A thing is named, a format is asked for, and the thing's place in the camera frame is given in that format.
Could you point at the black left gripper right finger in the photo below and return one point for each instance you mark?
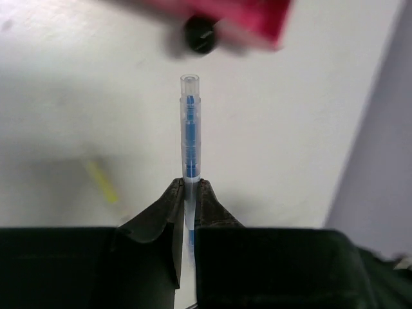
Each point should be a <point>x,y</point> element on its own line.
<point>249,267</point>

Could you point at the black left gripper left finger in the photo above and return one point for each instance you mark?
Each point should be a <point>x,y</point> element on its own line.
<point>135,265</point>

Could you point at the yellow thin pen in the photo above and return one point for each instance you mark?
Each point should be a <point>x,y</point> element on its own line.
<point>101,180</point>

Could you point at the blue thin pen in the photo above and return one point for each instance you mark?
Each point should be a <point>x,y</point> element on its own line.
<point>190,123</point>

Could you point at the pink bottom drawer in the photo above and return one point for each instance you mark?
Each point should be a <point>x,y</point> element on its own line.
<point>257,23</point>

